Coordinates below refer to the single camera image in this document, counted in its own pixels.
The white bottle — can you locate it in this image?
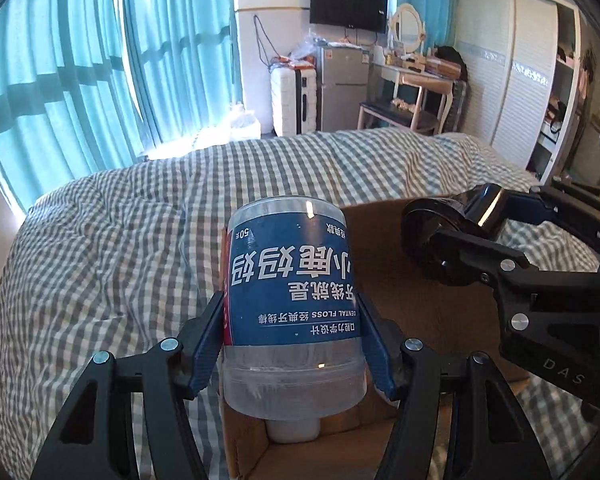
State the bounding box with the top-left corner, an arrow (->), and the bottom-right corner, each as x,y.
266,416 -> 324,444

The black wall cable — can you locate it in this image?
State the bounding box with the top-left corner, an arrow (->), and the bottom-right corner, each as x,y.
252,13 -> 282,70

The cardboard box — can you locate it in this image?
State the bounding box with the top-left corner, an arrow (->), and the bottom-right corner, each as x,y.
219,194 -> 532,480

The white wardrobe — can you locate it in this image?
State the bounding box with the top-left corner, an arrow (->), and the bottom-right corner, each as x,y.
454,0 -> 582,182

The grey checked blanket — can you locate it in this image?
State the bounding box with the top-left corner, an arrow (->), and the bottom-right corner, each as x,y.
0,127 -> 600,480

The clear jar with blue label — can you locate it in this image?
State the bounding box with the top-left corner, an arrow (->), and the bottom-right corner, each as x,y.
217,199 -> 369,420

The large clear plastic bag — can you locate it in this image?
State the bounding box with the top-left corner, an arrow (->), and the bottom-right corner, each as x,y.
194,104 -> 262,150

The wooden chair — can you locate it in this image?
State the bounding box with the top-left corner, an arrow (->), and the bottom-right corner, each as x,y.
357,72 -> 427,134

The white suitcase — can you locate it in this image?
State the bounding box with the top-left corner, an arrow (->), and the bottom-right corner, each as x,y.
270,65 -> 322,137

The teal curtain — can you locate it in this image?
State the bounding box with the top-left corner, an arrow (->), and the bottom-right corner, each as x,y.
0,0 -> 148,211
122,0 -> 244,147
397,0 -> 462,57

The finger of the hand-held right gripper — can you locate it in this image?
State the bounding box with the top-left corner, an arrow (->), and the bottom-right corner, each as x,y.
501,184 -> 600,247
431,230 -> 532,287

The white dressing table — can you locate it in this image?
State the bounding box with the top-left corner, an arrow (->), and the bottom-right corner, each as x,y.
369,56 -> 457,136

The black television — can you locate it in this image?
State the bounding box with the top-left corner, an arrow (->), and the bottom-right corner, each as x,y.
309,0 -> 389,35

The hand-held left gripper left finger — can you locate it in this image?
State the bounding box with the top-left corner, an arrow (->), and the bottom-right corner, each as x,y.
30,291 -> 226,480

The black bag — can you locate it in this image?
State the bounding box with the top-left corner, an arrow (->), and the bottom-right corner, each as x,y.
431,45 -> 464,82

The oval white mirror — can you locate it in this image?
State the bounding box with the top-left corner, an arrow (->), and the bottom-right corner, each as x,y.
388,3 -> 426,56

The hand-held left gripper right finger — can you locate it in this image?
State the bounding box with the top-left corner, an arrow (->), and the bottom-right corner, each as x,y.
355,291 -> 546,480

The black glossy gadget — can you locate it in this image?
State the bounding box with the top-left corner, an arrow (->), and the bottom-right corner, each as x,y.
401,184 -> 507,267

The grey mini fridge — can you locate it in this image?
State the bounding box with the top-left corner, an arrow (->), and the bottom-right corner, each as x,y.
318,42 -> 371,134

